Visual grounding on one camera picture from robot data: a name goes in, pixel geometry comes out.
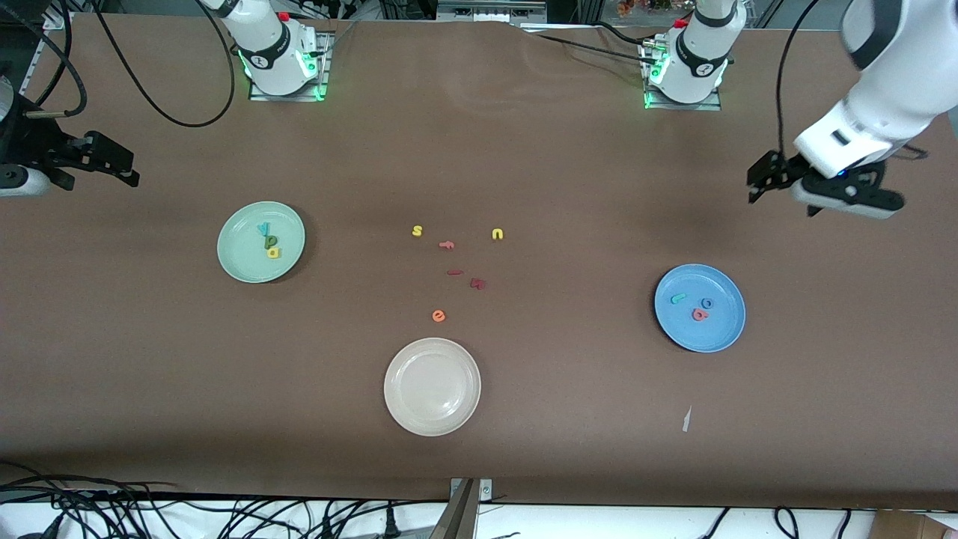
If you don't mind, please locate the light green plastic plate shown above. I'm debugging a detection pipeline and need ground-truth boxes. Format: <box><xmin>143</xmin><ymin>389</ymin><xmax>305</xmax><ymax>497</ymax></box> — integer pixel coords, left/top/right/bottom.
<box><xmin>217</xmin><ymin>201</ymin><xmax>306</xmax><ymax>284</ymax></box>

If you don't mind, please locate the blue plastic plate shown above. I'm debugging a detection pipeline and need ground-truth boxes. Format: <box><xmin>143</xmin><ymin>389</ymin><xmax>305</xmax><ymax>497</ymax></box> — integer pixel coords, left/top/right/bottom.
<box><xmin>654</xmin><ymin>264</ymin><xmax>747</xmax><ymax>353</ymax></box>

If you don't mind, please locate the grey power strip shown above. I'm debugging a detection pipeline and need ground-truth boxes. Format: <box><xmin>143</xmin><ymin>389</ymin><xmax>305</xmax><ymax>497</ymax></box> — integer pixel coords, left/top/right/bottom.
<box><xmin>438</xmin><ymin>0</ymin><xmax>547</xmax><ymax>19</ymax></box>

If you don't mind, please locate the brown cardboard box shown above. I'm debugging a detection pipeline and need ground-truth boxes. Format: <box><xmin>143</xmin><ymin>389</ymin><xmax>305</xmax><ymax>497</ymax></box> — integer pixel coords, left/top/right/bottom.
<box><xmin>872</xmin><ymin>511</ymin><xmax>958</xmax><ymax>539</ymax></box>

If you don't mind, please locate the beige plastic plate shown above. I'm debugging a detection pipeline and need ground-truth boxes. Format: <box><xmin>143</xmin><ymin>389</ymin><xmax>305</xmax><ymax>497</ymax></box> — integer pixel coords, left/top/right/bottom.
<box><xmin>384</xmin><ymin>338</ymin><xmax>482</xmax><ymax>437</ymax></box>

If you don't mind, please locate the metal table leg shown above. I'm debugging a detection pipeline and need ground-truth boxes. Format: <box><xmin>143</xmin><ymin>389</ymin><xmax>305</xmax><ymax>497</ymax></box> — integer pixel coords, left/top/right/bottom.
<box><xmin>428</xmin><ymin>478</ymin><xmax>495</xmax><ymax>539</ymax></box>

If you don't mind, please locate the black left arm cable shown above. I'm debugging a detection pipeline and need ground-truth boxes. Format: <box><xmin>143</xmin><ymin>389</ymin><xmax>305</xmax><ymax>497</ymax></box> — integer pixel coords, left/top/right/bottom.
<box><xmin>775</xmin><ymin>0</ymin><xmax>821</xmax><ymax>158</ymax></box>

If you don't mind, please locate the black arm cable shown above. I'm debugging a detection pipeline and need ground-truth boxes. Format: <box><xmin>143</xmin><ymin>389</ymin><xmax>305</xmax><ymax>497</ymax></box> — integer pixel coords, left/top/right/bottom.
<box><xmin>775</xmin><ymin>0</ymin><xmax>821</xmax><ymax>158</ymax></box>
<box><xmin>0</xmin><ymin>0</ymin><xmax>237</xmax><ymax>129</ymax></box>

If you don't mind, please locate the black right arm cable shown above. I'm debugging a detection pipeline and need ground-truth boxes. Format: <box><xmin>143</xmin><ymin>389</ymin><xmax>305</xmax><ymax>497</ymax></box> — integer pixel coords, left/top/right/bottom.
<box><xmin>0</xmin><ymin>0</ymin><xmax>237</xmax><ymax>129</ymax></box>

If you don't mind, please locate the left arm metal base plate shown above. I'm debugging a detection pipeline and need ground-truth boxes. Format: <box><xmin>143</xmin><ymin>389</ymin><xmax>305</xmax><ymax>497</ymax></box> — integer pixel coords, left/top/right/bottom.
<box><xmin>644</xmin><ymin>88</ymin><xmax>724</xmax><ymax>112</ymax></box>

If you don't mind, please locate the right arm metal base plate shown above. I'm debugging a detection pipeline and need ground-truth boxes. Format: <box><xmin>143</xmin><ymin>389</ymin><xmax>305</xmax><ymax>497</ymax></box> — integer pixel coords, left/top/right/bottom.
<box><xmin>248</xmin><ymin>30</ymin><xmax>335</xmax><ymax>103</ymax></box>

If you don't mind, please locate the black table cable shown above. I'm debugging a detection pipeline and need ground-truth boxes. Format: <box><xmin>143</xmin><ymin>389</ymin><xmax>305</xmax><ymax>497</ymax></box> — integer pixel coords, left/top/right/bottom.
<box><xmin>595</xmin><ymin>21</ymin><xmax>659</xmax><ymax>47</ymax></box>
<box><xmin>533</xmin><ymin>31</ymin><xmax>659</xmax><ymax>67</ymax></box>

